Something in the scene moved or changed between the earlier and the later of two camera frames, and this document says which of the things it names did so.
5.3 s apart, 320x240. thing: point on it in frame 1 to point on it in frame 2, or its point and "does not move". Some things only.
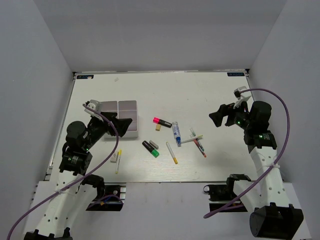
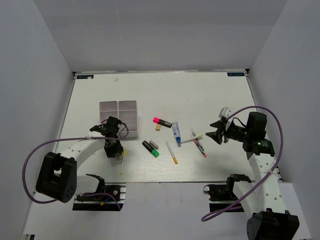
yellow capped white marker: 174,158 does not move
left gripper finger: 121,125 to 110,151
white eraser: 113,159 to 118,157
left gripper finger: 110,115 to 118,153
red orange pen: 199,147 does not move
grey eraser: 154,144 does not move
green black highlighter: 154,152 does not move
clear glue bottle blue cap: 177,133 does not move
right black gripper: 225,110 to 216,135
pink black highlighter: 157,120 does not move
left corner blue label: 84,76 does not move
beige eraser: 158,127 does not move
